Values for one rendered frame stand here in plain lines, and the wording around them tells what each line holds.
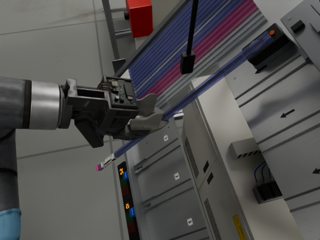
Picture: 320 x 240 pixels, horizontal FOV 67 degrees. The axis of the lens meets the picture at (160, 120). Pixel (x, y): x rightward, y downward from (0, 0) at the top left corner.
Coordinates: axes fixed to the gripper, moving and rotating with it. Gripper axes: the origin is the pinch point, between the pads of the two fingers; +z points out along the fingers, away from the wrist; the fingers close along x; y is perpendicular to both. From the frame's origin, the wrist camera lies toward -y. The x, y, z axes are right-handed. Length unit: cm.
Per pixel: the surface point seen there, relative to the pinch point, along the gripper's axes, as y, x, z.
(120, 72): -23.1, 36.1, 5.8
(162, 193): -18.8, -10.0, 7.7
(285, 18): 25.8, 5.1, 13.3
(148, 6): -13, 68, 21
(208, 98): -20, 26, 41
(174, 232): -18.4, -19.8, 8.1
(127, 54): -86, 122, 49
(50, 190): -115, 25, -7
